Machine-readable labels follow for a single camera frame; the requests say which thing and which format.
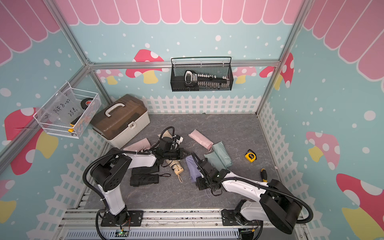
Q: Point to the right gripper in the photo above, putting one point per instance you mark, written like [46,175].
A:
[198,182]

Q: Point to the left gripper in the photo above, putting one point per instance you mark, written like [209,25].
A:
[180,156]

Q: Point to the purple sleeved umbrella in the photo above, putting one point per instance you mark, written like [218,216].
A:
[193,168]

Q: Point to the mint sleeved umbrella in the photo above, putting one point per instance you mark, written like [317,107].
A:
[222,154]
[215,161]

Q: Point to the light pink umbrella sleeve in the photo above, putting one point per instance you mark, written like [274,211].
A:
[139,146]

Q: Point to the black umbrella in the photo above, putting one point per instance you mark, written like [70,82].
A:
[146,179]

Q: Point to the beige sleeved umbrella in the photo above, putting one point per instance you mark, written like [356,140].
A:
[166,134]

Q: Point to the black umbrella sleeve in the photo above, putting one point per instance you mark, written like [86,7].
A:
[145,170]

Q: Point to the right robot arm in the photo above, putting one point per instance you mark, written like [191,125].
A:
[263,201]

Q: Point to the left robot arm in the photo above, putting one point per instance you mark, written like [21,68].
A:
[105,174]

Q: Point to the pink sleeved umbrella rear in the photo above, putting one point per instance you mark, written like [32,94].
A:
[201,139]

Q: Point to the yellow tape measure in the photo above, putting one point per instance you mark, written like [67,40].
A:
[251,156]

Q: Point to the yellow black screwdriver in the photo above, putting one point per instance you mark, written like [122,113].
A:
[264,175]

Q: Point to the brown white tool box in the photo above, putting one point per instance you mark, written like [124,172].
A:
[121,121]

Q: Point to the socket set in basket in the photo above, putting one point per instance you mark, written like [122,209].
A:
[202,81]

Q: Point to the black tape roll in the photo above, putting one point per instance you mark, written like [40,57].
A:
[86,102]

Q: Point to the yellow black utility knife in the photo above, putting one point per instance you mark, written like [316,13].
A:
[75,126]

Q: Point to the black wire wall basket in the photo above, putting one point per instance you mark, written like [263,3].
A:
[219,66]

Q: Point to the clear plastic wall bin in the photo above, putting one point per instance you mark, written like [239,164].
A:
[55,116]

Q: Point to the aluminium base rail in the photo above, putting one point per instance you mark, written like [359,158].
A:
[167,224]

